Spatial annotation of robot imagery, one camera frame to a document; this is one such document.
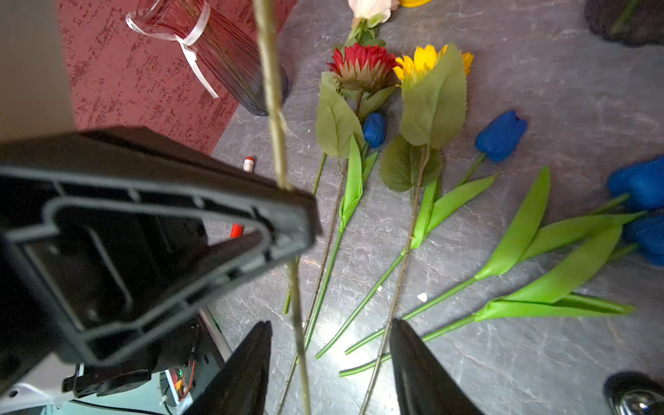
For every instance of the blue tulip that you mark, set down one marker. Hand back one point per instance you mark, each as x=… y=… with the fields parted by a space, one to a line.
x=606 y=237
x=360 y=166
x=497 y=142
x=640 y=183

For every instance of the blue tulip far left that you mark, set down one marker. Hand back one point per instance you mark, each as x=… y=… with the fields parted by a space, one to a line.
x=360 y=166

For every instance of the yellow pen cup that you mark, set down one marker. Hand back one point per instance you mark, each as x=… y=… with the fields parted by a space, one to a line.
x=413 y=3

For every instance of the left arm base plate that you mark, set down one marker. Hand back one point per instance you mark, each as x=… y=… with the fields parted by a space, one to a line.
x=175 y=356

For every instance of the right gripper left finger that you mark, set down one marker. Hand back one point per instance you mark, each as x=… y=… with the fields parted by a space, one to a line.
x=241 y=386

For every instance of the left dark glass vase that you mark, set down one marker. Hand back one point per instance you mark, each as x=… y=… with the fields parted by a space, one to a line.
x=213 y=46

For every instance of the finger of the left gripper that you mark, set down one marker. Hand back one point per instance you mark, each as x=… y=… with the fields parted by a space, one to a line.
x=110 y=239

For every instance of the black stapler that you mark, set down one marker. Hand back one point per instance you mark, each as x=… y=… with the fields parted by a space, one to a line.
x=629 y=393

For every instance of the middle dark ribbed vase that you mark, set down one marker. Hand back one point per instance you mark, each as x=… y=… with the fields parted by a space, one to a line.
x=633 y=23

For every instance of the red gerbera flower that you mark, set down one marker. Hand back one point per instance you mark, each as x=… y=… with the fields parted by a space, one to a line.
x=359 y=82

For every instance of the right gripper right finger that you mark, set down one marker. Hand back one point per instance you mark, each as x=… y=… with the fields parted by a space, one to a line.
x=422 y=385

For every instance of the white rose top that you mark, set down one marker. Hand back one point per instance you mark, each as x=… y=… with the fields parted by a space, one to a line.
x=368 y=16

